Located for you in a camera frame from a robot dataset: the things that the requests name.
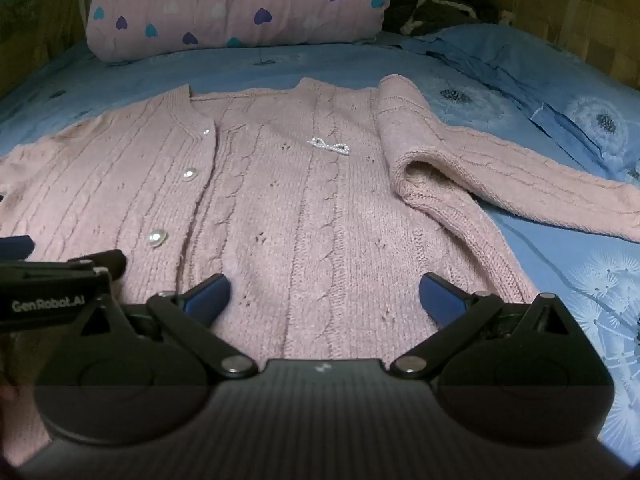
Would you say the pink knitted cardigan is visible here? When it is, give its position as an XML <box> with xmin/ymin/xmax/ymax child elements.
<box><xmin>0</xmin><ymin>74</ymin><xmax>640</xmax><ymax>466</ymax></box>

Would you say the dark cloth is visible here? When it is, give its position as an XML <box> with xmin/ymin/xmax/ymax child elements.
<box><xmin>382</xmin><ymin>0</ymin><xmax>516</xmax><ymax>37</ymax></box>

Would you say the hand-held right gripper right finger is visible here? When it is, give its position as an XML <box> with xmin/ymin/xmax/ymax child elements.
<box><xmin>390</xmin><ymin>272</ymin><xmax>571</xmax><ymax>380</ymax></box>

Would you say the blue dandelion-print pillow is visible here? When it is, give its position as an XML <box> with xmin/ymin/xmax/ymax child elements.
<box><xmin>400</xmin><ymin>22</ymin><xmax>640</xmax><ymax>186</ymax></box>

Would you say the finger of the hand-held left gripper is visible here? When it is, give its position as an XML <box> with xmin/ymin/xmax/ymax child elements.
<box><xmin>69</xmin><ymin>249</ymin><xmax>127</xmax><ymax>281</ymax></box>
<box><xmin>0</xmin><ymin>235</ymin><xmax>35</xmax><ymax>262</ymax></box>

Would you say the blue dandelion-print bed sheet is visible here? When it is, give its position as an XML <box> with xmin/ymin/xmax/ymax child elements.
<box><xmin>0</xmin><ymin>30</ymin><xmax>640</xmax><ymax>463</ymax></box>

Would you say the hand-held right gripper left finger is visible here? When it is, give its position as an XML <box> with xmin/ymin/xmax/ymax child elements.
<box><xmin>75</xmin><ymin>274</ymin><xmax>260</xmax><ymax>380</ymax></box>

